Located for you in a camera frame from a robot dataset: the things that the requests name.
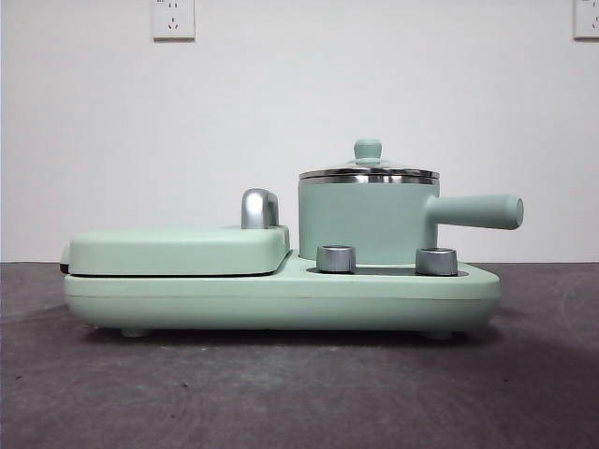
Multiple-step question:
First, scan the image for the white wall socket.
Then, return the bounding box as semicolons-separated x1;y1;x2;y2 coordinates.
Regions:
152;0;197;41
573;0;599;41

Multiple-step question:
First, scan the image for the mint green pot with handle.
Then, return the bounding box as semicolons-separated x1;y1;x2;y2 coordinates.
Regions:
297;170;525;266

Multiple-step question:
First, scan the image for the glass lid with green knob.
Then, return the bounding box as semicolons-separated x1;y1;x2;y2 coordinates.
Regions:
299;138;440;184

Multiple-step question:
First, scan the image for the mint green griddle cover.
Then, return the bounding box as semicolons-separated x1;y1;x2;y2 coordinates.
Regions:
59;224;291;278

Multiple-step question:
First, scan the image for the silver control knob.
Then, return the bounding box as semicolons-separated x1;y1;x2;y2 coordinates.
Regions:
415;246;458;276
315;243;358;273

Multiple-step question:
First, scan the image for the silver griddle cover handle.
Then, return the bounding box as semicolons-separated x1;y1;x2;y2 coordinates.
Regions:
240;187;281;230

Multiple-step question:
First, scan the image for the mint green breakfast machine base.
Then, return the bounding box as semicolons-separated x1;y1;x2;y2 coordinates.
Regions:
63;247;501;340

